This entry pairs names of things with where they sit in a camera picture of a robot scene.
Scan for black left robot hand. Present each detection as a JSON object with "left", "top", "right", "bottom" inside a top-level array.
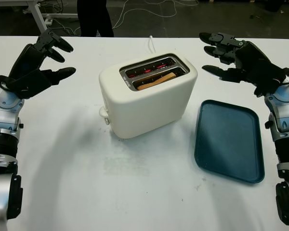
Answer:
[{"left": 8, "top": 28, "right": 77, "bottom": 86}]

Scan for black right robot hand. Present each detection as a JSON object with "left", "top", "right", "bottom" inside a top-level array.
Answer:
[{"left": 198, "top": 31, "right": 287, "bottom": 90}]

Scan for toast slice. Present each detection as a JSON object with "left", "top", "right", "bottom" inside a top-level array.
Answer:
[{"left": 136, "top": 73, "right": 177, "bottom": 91}]

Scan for person in black trousers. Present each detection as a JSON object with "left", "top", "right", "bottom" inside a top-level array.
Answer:
[{"left": 77, "top": 0, "right": 115, "bottom": 38}]

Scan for cream two-slot toaster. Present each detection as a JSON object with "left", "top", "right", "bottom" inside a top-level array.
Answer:
[{"left": 98, "top": 52, "right": 198, "bottom": 140}]

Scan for dark blue plastic tray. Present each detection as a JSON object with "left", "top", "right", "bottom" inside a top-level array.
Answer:
[{"left": 194, "top": 99, "right": 265, "bottom": 186}]

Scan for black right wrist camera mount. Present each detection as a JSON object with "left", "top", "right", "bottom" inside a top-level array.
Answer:
[{"left": 253, "top": 81, "right": 281, "bottom": 98}]

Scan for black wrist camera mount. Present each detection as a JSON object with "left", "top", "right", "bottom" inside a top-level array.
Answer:
[
  {"left": 253, "top": 81, "right": 281, "bottom": 98},
  {"left": 5, "top": 71, "right": 53, "bottom": 101}
]

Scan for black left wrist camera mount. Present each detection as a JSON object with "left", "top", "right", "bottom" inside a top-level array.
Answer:
[{"left": 5, "top": 71, "right": 53, "bottom": 101}]

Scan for white metal table frame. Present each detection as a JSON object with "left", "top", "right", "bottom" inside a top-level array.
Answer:
[{"left": 0, "top": 0, "right": 79, "bottom": 34}]

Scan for thin grey floor cables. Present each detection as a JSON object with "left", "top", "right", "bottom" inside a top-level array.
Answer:
[{"left": 52, "top": 18, "right": 82, "bottom": 36}]

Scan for white floor cable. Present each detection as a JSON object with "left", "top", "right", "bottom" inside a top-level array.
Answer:
[{"left": 112, "top": 0, "right": 178, "bottom": 30}]

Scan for white toaster power cord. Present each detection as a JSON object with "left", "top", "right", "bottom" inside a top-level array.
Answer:
[{"left": 148, "top": 35, "right": 157, "bottom": 54}]

